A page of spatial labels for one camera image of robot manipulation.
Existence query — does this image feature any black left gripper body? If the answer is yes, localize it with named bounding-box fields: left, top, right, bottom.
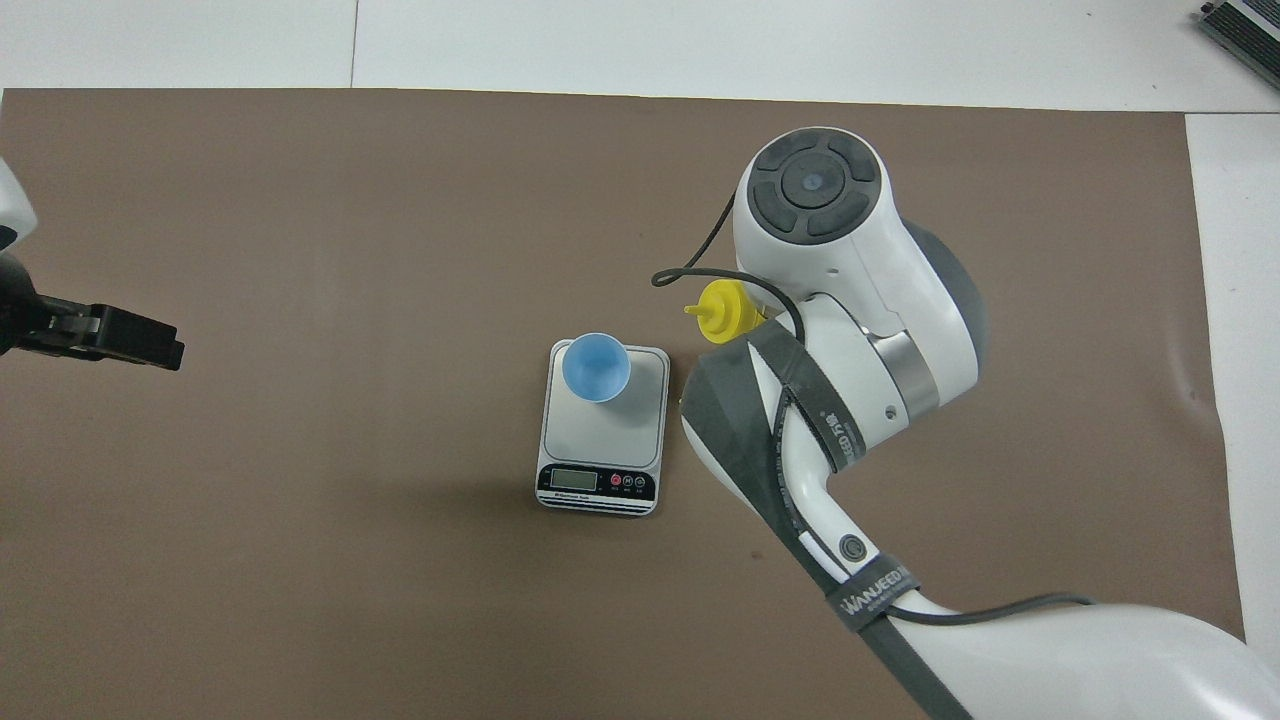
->
left=0, top=250, right=101, bottom=359

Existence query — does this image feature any light blue plastic cup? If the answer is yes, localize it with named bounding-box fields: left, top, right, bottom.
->
left=560, top=332, right=632, bottom=403

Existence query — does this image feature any yellow squeeze bottle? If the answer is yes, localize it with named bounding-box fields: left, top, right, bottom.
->
left=684, top=280, right=771, bottom=344

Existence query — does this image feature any silver digital kitchen scale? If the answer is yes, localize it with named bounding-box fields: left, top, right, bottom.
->
left=535, top=340, right=672, bottom=518

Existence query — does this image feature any brown paper table mat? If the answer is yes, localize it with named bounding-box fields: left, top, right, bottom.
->
left=0, top=88, right=1246, bottom=720

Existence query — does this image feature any grey ribbed device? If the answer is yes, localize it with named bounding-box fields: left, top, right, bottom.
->
left=1197, top=0, right=1280, bottom=63

